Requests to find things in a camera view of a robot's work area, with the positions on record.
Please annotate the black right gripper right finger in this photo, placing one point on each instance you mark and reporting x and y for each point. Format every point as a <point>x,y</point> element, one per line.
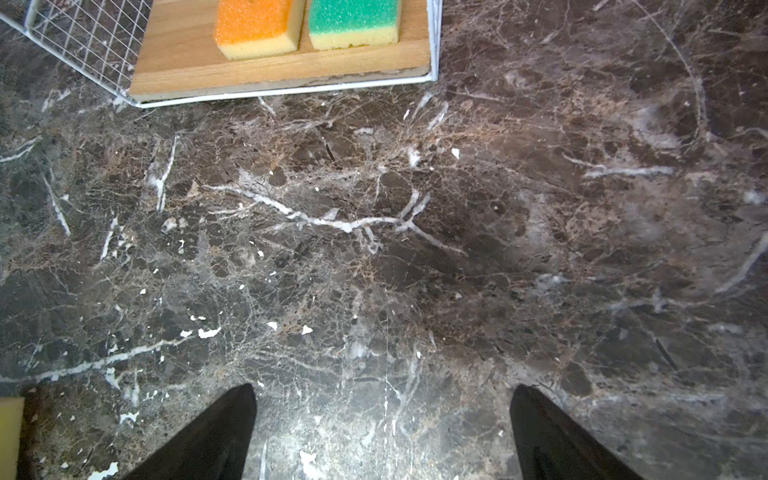
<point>551,445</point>

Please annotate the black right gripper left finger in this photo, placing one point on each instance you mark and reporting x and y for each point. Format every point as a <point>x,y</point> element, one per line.
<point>214,445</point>

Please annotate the orange sponge front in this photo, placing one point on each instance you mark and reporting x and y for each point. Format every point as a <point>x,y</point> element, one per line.
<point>247,29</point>

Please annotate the light green yellow sponge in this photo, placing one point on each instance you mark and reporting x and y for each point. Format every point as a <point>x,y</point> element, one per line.
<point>341,24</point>

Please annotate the white wire wooden shelf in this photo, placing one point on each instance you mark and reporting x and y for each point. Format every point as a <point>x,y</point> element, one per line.
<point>162,53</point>

